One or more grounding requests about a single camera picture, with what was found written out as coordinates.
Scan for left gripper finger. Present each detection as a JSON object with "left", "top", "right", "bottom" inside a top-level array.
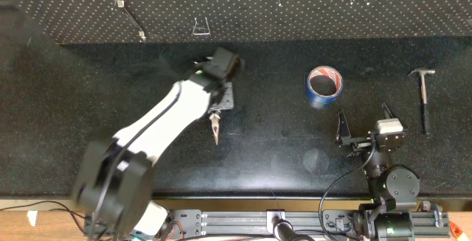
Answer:
[{"left": 207, "top": 81, "right": 236, "bottom": 111}]

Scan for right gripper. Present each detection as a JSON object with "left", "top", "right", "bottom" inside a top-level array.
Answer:
[{"left": 335, "top": 102, "right": 408, "bottom": 159}]

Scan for black and white pliers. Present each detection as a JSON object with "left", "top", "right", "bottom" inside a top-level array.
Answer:
[{"left": 208, "top": 108, "right": 223, "bottom": 147}]

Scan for roll of blue tape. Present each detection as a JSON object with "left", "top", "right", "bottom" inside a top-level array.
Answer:
[{"left": 305, "top": 65, "right": 344, "bottom": 106}]

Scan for wrench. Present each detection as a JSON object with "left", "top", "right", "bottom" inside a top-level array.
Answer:
[{"left": 113, "top": 0, "right": 148, "bottom": 42}]

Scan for black pegboard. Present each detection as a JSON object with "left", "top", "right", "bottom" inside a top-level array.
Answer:
[{"left": 0, "top": 0, "right": 472, "bottom": 46}]

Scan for hammer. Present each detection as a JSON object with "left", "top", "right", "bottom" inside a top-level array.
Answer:
[{"left": 407, "top": 67, "right": 437, "bottom": 136}]

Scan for small orange plastic piece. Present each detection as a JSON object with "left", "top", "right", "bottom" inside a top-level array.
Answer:
[{"left": 449, "top": 221, "right": 465, "bottom": 240}]

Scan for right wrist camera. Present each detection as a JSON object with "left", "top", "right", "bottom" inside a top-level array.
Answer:
[{"left": 374, "top": 118, "right": 405, "bottom": 136}]

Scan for black cable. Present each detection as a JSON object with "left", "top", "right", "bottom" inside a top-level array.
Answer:
[
  {"left": 318, "top": 141, "right": 377, "bottom": 241},
  {"left": 89, "top": 143, "right": 125, "bottom": 240}
]

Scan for mounting rail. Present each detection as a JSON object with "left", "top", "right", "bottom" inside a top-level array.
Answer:
[{"left": 162, "top": 207, "right": 453, "bottom": 241}]

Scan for thin black wire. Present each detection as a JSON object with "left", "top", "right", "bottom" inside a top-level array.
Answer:
[{"left": 0, "top": 200, "right": 86, "bottom": 234}]

